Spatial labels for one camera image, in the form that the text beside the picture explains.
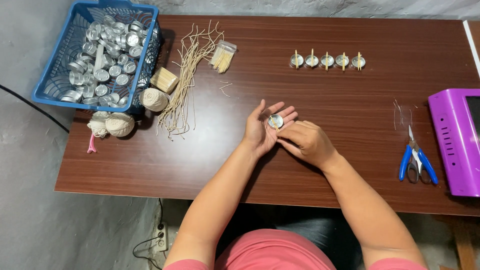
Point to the person's left hand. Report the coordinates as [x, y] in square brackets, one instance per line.
[258, 135]

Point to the person's right hand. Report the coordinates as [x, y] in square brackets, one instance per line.
[311, 142]

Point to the wooden toothpick pair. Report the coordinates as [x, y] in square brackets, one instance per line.
[343, 61]
[326, 61]
[296, 59]
[312, 58]
[274, 123]
[359, 61]

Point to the silver tealight cup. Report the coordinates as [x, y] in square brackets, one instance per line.
[297, 60]
[342, 60]
[276, 120]
[358, 61]
[327, 60]
[311, 60]

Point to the short wick scraps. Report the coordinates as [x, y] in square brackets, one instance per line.
[225, 88]

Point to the clear bag of toothpicks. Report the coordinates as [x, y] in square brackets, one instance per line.
[223, 56]

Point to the dark trousers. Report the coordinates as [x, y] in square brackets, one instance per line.
[318, 232]

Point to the tied bundle of toothpicks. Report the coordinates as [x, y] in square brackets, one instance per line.
[164, 79]

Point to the pink shirt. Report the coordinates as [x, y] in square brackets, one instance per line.
[270, 251]

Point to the white power strip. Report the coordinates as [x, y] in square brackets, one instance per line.
[161, 236]

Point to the purple appliance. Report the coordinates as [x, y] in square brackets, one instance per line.
[452, 142]

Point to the small loose cream twine ball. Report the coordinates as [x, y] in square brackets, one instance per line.
[98, 124]

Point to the heap of empty metal cups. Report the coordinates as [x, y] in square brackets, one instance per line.
[105, 62]

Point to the wooden table leg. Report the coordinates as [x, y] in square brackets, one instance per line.
[464, 242]

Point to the blue plastic basket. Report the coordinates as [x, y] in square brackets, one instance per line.
[56, 80]

